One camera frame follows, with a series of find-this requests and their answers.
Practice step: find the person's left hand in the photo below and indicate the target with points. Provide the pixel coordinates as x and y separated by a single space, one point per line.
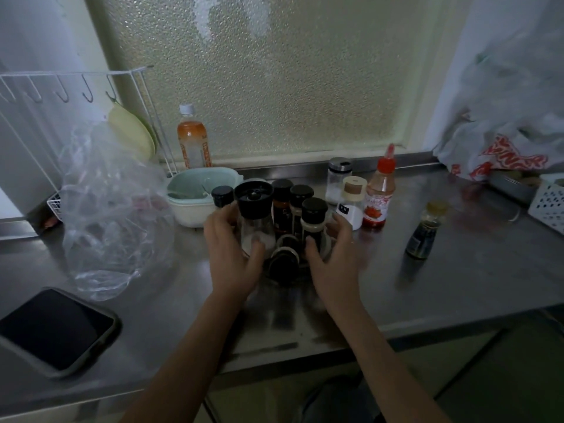
227 255

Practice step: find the person's right hand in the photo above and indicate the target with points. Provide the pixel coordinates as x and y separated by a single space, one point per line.
337 277

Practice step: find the person's left thumb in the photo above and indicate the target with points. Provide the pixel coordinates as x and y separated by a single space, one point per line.
255 265

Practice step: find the person's right thumb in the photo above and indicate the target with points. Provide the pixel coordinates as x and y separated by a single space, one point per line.
313 255

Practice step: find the black round spice rack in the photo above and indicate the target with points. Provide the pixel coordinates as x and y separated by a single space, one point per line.
284 264

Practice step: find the glass grinder with black top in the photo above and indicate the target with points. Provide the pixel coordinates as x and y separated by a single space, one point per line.
254 200

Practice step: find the person's left forearm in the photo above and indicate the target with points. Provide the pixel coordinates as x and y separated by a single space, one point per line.
189 365

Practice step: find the person's right forearm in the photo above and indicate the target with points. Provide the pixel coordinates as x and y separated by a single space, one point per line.
379 365

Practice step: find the beige-label black-capped spice bottle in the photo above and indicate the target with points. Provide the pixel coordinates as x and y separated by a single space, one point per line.
314 215

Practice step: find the orange-label black-capped spice bottle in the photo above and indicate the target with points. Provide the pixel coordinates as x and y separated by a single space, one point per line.
282 211

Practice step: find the black-capped glass spice bottle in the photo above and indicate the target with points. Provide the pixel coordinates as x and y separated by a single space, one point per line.
300 198

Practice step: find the white bottle with beige cap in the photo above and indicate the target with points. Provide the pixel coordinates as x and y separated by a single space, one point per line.
352 202

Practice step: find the small black-capped spice bottle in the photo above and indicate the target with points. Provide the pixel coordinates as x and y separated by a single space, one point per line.
222 194

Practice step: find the white plastic bowl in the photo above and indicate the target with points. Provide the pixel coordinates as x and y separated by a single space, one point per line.
194 213

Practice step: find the glass shaker with silver lid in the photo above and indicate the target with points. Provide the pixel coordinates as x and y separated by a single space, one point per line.
338 178

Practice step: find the red-capped sauce bottle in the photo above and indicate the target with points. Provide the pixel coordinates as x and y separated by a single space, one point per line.
380 196

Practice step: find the light green colander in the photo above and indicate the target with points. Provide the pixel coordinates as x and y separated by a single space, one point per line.
198 182

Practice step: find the small dark soy sauce bottle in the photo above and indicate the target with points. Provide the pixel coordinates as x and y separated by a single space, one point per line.
423 237

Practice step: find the orange drink bottle white cap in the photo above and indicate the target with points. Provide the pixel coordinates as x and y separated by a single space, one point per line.
193 143

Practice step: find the person's dark shorts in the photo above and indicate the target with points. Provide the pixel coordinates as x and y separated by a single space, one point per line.
339 403

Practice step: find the clear plastic bag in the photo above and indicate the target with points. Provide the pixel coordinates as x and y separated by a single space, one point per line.
110 215

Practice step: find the pale yellow-green plate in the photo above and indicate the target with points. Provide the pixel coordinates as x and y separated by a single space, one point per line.
132 132

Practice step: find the frosted glass window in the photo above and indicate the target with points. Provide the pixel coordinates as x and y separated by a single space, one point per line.
273 70

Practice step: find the black smartphone in case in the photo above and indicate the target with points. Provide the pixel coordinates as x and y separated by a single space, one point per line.
55 330

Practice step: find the metal tray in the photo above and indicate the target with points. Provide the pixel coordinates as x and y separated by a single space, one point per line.
513 184

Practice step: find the white perforated plastic basket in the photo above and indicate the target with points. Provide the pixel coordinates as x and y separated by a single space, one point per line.
548 202

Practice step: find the white shopping bag red print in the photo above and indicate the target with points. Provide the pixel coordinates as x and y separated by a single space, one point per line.
506 110

